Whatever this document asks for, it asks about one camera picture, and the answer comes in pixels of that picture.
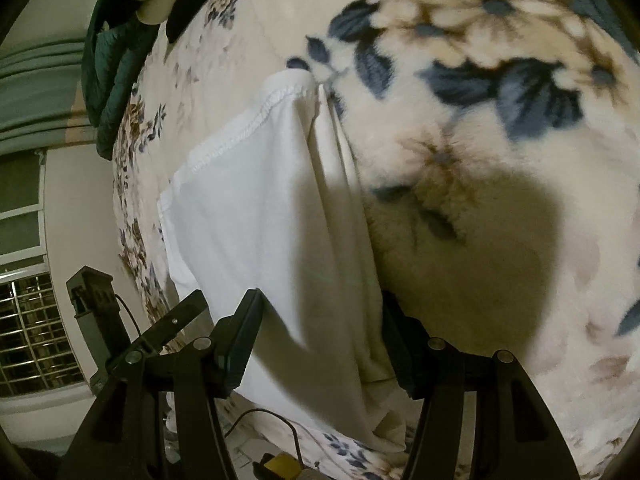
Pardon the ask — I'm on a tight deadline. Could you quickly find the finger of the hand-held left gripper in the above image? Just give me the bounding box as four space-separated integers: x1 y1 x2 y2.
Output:
129 289 211 357

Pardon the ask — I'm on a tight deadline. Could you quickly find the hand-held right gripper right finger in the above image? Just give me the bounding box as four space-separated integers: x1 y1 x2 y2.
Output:
381 291 582 480

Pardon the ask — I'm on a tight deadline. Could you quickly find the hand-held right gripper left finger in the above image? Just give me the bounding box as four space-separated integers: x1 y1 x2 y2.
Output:
57 287 266 480

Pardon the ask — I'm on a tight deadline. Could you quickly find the white t-shirt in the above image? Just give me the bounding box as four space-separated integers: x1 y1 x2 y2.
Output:
156 68 408 453

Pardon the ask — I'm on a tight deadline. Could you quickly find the metal window grille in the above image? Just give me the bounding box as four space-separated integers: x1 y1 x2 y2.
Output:
0 269 87 395

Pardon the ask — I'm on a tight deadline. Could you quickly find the yellow box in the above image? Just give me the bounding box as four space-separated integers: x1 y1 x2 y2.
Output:
260 452 303 480

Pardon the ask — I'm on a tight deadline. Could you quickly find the floral fleece blanket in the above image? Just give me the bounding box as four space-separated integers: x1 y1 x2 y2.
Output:
111 0 640 480

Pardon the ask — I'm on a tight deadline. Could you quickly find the light green curtain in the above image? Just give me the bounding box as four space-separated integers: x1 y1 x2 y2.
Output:
0 37 98 148

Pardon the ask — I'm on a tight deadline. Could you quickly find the dark green quilted jacket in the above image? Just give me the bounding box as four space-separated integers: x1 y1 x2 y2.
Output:
81 0 162 162

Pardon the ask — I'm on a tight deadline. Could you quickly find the black cable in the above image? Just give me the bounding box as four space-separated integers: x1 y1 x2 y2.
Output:
222 406 303 463

